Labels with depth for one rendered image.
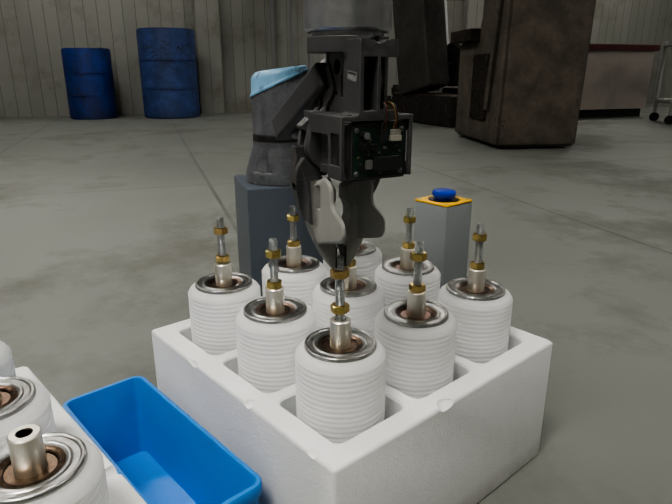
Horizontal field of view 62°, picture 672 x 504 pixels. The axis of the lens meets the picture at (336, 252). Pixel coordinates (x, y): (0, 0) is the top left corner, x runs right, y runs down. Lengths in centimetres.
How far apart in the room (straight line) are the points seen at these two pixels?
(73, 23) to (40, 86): 82
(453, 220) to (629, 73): 669
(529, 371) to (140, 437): 54
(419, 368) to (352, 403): 11
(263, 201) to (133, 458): 53
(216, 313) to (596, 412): 63
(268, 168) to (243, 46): 651
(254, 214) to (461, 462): 64
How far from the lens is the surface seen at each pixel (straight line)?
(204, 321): 75
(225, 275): 76
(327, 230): 52
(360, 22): 48
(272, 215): 115
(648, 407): 108
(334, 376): 56
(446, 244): 96
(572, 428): 98
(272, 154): 116
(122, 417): 86
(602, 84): 734
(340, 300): 57
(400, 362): 65
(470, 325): 73
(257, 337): 65
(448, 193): 97
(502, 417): 76
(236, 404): 66
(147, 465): 88
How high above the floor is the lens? 52
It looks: 18 degrees down
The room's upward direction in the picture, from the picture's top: straight up
